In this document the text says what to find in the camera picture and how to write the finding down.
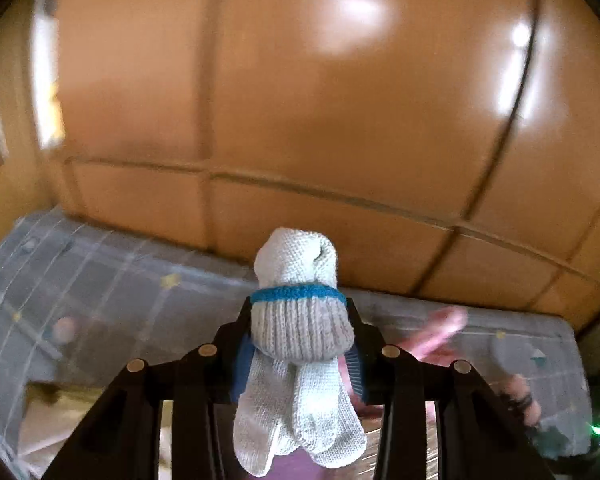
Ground teal plush toy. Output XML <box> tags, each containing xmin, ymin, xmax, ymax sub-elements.
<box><xmin>535</xmin><ymin>427</ymin><xmax>586</xmax><ymax>461</ymax></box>

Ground pink spotted plush toy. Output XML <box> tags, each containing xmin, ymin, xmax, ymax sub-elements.
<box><xmin>395</xmin><ymin>306</ymin><xmax>468</xmax><ymax>361</ymax></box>

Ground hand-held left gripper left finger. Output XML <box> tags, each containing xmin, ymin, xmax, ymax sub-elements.
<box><xmin>42</xmin><ymin>292</ymin><xmax>253</xmax><ymax>480</ymax></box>

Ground purple cardboard box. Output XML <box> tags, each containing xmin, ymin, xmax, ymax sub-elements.
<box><xmin>280</xmin><ymin>450</ymin><xmax>376</xmax><ymax>480</ymax></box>

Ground white knit gloves blue band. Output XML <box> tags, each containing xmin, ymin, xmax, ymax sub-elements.
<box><xmin>232</xmin><ymin>226</ymin><xmax>368</xmax><ymax>477</ymax></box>

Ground large wooden wardrobe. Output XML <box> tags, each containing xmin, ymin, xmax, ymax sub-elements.
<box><xmin>0</xmin><ymin>0</ymin><xmax>600</xmax><ymax>321</ymax></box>

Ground pink dishcloth dark label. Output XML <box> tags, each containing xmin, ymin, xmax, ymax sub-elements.
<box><xmin>500</xmin><ymin>375</ymin><xmax>541</xmax><ymax>426</ymax></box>

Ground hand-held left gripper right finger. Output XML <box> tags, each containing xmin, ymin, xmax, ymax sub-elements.
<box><xmin>345</xmin><ymin>297</ymin><xmax>556</xmax><ymax>480</ymax></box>

